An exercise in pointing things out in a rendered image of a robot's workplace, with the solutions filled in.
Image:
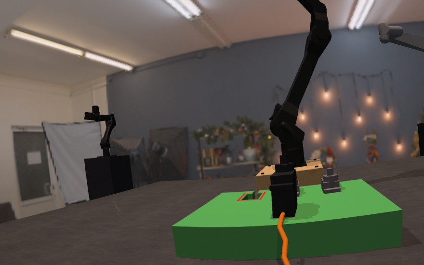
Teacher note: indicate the green flat platform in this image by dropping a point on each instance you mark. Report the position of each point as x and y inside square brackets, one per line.
[331, 218]

